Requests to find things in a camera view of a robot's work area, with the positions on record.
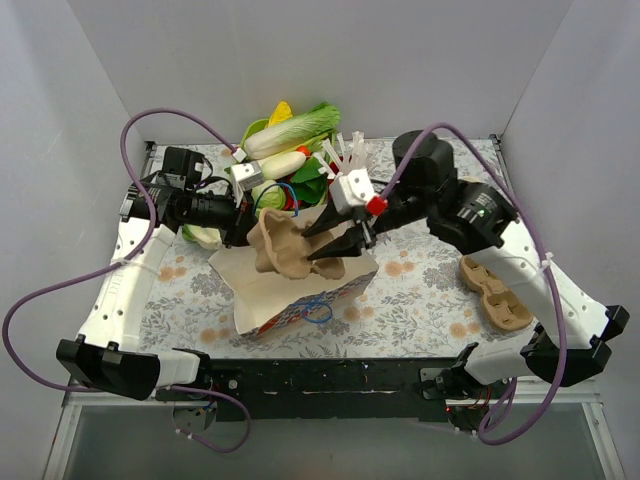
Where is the single brown cup carrier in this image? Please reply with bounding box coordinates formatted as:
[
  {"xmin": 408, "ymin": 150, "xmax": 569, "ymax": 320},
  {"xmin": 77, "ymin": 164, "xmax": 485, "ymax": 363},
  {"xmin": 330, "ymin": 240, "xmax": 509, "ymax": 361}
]
[{"xmin": 247, "ymin": 208, "xmax": 345, "ymax": 280}]

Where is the patterned paper takeout bag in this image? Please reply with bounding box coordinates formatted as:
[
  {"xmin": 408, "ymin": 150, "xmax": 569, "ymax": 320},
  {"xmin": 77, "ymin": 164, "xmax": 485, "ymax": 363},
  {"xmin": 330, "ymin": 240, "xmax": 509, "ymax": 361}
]
[{"xmin": 209, "ymin": 247, "xmax": 379, "ymax": 338}]

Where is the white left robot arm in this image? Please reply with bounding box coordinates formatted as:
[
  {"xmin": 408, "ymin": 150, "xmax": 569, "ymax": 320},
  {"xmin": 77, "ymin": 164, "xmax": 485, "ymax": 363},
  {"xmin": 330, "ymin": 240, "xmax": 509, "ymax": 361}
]
[{"xmin": 56, "ymin": 147, "xmax": 255, "ymax": 400}]

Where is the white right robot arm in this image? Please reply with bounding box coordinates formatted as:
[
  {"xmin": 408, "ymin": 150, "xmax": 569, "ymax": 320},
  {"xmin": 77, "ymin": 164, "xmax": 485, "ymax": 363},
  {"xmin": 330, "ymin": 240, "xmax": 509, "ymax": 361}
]
[{"xmin": 303, "ymin": 130, "xmax": 629, "ymax": 398}]

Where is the toy round green cabbage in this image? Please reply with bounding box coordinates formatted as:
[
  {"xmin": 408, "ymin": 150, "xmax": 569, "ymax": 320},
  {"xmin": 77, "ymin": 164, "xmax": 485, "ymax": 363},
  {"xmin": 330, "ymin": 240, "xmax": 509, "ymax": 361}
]
[{"xmin": 251, "ymin": 180, "xmax": 286, "ymax": 210}]

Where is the white wrapped straw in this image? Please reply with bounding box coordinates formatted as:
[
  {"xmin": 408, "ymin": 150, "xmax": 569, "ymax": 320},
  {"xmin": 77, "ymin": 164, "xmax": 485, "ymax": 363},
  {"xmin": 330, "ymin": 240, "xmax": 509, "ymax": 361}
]
[{"xmin": 312, "ymin": 131, "xmax": 373, "ymax": 182}]

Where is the toy white radish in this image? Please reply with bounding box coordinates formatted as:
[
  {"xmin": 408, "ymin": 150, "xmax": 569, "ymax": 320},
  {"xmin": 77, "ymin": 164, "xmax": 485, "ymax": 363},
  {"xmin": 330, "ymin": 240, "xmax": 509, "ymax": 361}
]
[{"xmin": 258, "ymin": 151, "xmax": 307, "ymax": 180}]

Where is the toy napa cabbage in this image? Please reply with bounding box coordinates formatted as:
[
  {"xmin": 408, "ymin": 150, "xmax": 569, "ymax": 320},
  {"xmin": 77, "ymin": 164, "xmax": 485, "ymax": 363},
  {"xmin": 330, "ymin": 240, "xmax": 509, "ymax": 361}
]
[{"xmin": 243, "ymin": 102, "xmax": 341, "ymax": 160}]

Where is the floral table mat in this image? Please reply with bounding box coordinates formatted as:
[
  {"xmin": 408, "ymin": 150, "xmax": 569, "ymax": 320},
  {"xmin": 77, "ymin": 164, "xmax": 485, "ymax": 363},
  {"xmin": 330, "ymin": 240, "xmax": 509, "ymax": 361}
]
[{"xmin": 140, "ymin": 222, "xmax": 510, "ymax": 358}]

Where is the green vegetable basket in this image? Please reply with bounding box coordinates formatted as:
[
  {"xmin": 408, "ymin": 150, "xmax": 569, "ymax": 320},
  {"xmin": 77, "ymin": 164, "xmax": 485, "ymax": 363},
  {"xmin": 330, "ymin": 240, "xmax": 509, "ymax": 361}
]
[{"xmin": 239, "ymin": 118, "xmax": 337, "ymax": 206}]

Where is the toy yellow corn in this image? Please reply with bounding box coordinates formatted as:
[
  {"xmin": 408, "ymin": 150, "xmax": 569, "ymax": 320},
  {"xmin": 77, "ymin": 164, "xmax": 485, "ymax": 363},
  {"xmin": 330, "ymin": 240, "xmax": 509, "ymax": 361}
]
[{"xmin": 267, "ymin": 101, "xmax": 293, "ymax": 127}]

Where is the brown cardboard cup carrier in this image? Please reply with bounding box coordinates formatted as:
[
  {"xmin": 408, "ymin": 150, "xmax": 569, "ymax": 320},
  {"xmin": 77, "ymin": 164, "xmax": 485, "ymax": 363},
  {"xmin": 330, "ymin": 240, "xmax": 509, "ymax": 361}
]
[{"xmin": 459, "ymin": 256, "xmax": 534, "ymax": 332}]

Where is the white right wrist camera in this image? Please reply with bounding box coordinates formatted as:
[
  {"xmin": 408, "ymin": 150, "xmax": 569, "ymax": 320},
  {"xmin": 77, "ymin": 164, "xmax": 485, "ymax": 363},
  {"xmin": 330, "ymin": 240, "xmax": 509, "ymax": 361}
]
[{"xmin": 329, "ymin": 169, "xmax": 388, "ymax": 216}]

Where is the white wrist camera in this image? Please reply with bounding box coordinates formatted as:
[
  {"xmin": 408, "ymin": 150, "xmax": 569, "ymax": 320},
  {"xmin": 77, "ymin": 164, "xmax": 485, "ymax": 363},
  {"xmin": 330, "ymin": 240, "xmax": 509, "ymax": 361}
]
[
  {"xmin": 329, "ymin": 169, "xmax": 388, "ymax": 216},
  {"xmin": 229, "ymin": 147, "xmax": 265, "ymax": 203}
]

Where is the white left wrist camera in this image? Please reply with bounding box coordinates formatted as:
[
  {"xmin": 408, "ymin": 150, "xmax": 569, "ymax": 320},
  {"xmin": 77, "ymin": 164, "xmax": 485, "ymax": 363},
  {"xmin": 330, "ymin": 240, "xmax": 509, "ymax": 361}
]
[{"xmin": 229, "ymin": 147, "xmax": 265, "ymax": 203}]

